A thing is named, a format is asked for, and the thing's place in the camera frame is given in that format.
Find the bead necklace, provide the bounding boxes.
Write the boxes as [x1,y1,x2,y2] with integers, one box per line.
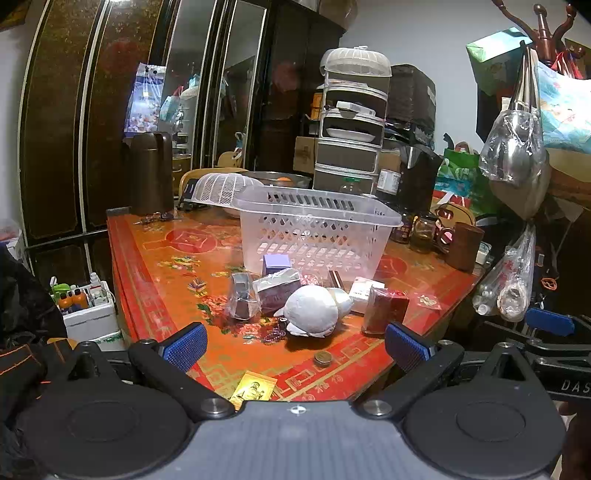
[261,323,289,344]

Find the brown thermos jug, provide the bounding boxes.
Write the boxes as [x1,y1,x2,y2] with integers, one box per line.
[124,131,175,217]

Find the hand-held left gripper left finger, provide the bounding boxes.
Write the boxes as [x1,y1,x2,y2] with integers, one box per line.
[62,322,236,422]

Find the plastic bag of bottles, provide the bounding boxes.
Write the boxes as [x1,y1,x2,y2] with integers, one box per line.
[473,224,536,322]

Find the plastic-wrapped red-brown box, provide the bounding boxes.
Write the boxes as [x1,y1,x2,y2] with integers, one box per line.
[361,286,411,335]

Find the clear plastic basket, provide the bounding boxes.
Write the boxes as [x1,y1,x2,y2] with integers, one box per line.
[230,185,404,283]

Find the metal bowl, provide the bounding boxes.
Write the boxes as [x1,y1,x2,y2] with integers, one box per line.
[247,171,312,189]

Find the floral printed bag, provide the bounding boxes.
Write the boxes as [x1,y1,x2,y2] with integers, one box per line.
[536,60,591,155]

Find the hanging clear plastic bag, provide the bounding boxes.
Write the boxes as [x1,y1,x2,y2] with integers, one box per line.
[479,44,548,188]

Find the dark labelled bottle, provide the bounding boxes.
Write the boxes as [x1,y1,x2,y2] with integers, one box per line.
[376,168,402,195]

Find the white foam box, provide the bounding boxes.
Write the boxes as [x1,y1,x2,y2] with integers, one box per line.
[60,281,122,342]

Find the wooden coat rack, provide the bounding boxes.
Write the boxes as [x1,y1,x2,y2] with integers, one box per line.
[492,0,580,65]

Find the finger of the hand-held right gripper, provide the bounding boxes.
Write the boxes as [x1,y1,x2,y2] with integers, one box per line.
[485,308,591,357]

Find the dark wooden wardrobe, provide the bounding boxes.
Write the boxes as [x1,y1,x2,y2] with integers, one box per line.
[18,0,347,245]

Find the brown cardboard box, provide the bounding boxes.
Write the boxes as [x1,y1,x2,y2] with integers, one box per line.
[293,136,319,175]

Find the small purple box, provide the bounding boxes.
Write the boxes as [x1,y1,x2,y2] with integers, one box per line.
[262,254,293,278]

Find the green cardboard box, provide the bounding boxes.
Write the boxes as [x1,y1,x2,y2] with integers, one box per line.
[466,28,534,95]

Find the brown cup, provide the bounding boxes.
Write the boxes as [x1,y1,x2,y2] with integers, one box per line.
[445,222,485,272]

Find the dark woven box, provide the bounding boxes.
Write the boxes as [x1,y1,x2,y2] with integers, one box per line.
[385,65,437,139]

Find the tiered food storage rack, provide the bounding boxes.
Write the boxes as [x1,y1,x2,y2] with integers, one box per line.
[313,46,392,195]

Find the black bag with orange trim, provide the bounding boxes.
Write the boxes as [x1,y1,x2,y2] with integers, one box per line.
[0,244,79,416]

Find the plastic-wrapped grey box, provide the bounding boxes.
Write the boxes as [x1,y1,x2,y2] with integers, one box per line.
[225,271,262,321]

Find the group of small bottles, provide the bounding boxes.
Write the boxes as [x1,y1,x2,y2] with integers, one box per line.
[50,272,112,315]

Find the blue printed packet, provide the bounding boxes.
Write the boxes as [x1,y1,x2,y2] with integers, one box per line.
[124,63,166,136]

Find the dark jar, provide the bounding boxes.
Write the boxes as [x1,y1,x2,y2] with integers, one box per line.
[390,208,414,244]

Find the small white box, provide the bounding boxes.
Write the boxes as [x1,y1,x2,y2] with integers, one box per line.
[348,277,386,303]

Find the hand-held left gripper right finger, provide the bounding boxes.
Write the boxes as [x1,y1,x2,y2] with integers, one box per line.
[355,322,532,419]

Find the black tall container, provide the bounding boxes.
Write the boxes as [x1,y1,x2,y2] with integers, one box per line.
[397,145,444,204]

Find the green gift bag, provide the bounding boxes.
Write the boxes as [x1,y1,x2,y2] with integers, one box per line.
[436,143,485,217]

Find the white dome food cover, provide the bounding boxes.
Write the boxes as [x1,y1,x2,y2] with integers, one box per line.
[189,173,264,206]

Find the gold picture card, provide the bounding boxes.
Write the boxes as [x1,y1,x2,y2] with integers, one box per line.
[229,370,278,409]

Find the white plush toy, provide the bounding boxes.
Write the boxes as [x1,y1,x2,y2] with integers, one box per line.
[274,285,355,339]

